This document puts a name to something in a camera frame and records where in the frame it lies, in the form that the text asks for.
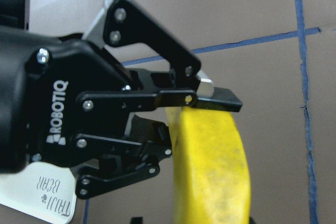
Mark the cream bear tray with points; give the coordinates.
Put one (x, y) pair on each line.
(42, 190)

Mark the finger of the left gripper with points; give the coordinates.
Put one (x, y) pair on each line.
(124, 22)
(122, 160)

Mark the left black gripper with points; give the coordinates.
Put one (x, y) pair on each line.
(50, 98)

